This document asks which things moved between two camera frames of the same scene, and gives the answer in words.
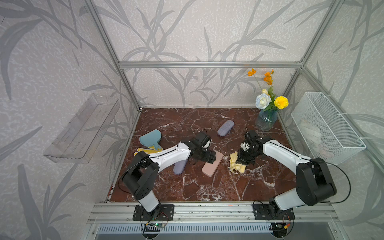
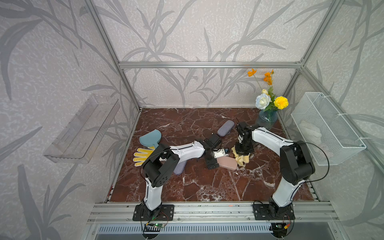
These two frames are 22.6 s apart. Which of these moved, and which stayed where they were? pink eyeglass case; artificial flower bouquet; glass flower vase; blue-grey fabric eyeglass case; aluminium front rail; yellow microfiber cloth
Moved: yellow microfiber cloth; pink eyeglass case
Stayed: aluminium front rail; artificial flower bouquet; blue-grey fabric eyeglass case; glass flower vase
